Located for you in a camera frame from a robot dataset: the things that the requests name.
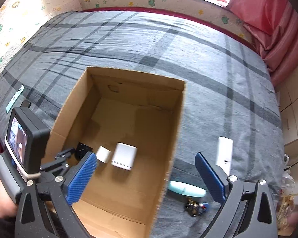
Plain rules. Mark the person's left forearm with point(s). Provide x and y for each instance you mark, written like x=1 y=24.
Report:
x=3 y=200

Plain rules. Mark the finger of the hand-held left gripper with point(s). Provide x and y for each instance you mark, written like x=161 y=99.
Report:
x=64 y=153
x=54 y=167

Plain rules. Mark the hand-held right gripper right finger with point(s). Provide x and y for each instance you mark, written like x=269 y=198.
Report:
x=208 y=176

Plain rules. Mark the black smartphone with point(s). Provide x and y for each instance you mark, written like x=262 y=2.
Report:
x=26 y=104

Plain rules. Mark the grey plaid bed sheet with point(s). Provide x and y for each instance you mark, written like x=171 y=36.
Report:
x=139 y=42

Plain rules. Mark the small white cube adapter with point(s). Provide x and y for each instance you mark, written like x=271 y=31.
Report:
x=104 y=155

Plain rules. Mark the mint green smartphone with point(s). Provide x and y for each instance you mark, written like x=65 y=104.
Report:
x=15 y=99

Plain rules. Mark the white charger plug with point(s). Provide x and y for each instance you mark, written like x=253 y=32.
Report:
x=124 y=156

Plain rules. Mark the wooden shelf with clutter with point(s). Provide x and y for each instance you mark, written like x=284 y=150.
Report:
x=285 y=210

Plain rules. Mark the cardboard box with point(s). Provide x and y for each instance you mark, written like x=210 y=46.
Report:
x=129 y=119

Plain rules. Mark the cream wardrobe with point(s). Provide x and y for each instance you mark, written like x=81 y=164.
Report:
x=293 y=119

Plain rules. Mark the red mattress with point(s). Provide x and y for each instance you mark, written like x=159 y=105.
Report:
x=164 y=12

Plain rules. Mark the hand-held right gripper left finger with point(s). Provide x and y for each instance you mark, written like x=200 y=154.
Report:
x=80 y=178

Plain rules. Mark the teal cosmetic tube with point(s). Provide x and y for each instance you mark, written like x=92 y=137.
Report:
x=186 y=188

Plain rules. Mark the black round speaker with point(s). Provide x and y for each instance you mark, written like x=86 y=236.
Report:
x=82 y=150

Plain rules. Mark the white remote control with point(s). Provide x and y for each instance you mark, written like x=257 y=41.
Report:
x=224 y=151

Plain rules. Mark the pink curtain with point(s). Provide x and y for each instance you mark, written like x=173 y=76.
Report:
x=268 y=17

